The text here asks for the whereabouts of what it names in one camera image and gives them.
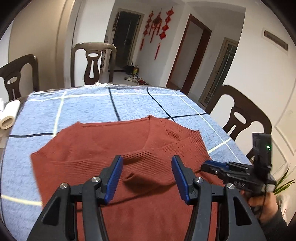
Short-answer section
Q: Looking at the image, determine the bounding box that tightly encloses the rust red knit sweater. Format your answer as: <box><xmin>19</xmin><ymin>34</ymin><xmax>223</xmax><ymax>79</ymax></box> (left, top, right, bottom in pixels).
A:
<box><xmin>31</xmin><ymin>115</ymin><xmax>222</xmax><ymax>240</ymax></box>

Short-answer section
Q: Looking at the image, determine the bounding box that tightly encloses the person's right hand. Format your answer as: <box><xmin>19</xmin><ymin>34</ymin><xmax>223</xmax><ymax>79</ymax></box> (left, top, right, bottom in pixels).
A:
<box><xmin>240</xmin><ymin>190</ymin><xmax>278</xmax><ymax>223</ymax></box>

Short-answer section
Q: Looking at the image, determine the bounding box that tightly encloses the green potted plant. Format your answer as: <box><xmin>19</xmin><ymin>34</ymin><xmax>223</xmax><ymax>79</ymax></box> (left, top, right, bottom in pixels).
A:
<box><xmin>273</xmin><ymin>168</ymin><xmax>295</xmax><ymax>196</ymax></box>

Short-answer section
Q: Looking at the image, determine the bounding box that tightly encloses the dark wooden chair right side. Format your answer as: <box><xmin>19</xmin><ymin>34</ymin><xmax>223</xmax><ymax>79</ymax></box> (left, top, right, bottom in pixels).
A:
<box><xmin>205</xmin><ymin>84</ymin><xmax>273</xmax><ymax>160</ymax></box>

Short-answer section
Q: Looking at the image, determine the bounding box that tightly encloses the dark wooden chair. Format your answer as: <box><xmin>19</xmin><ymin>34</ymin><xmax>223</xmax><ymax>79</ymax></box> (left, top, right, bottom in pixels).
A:
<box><xmin>70</xmin><ymin>42</ymin><xmax>117</xmax><ymax>87</ymax></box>
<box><xmin>1</xmin><ymin>54</ymin><xmax>40</xmax><ymax>101</ymax></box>
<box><xmin>205</xmin><ymin>84</ymin><xmax>273</xmax><ymax>160</ymax></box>

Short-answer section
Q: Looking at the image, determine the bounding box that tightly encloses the blue checked tablecloth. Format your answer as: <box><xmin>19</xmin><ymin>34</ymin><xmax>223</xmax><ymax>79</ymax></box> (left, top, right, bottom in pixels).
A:
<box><xmin>1</xmin><ymin>85</ymin><xmax>249</xmax><ymax>240</ymax></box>

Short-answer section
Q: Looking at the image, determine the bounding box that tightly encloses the white paper roll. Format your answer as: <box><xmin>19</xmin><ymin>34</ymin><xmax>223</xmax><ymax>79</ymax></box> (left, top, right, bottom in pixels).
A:
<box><xmin>0</xmin><ymin>100</ymin><xmax>21</xmax><ymax>130</ymax></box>

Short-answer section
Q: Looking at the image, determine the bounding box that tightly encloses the dark wooden chair far centre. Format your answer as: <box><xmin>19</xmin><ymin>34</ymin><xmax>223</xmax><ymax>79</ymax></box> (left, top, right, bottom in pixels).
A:
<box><xmin>70</xmin><ymin>42</ymin><xmax>117</xmax><ymax>87</ymax></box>

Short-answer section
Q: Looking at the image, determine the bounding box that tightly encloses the red Chinese knot decoration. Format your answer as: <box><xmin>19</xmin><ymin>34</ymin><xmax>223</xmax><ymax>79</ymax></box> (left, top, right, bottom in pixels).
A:
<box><xmin>139</xmin><ymin>7</ymin><xmax>174</xmax><ymax>60</ymax></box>

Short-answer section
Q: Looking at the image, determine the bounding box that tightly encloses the dark wooden chair far left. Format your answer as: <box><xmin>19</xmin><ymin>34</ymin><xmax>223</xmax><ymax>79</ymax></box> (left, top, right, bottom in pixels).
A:
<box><xmin>1</xmin><ymin>54</ymin><xmax>40</xmax><ymax>101</ymax></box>

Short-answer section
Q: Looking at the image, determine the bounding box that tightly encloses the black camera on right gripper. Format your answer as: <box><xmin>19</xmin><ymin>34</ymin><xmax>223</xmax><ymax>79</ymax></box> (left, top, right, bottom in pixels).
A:
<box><xmin>252</xmin><ymin>133</ymin><xmax>272</xmax><ymax>169</ymax></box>

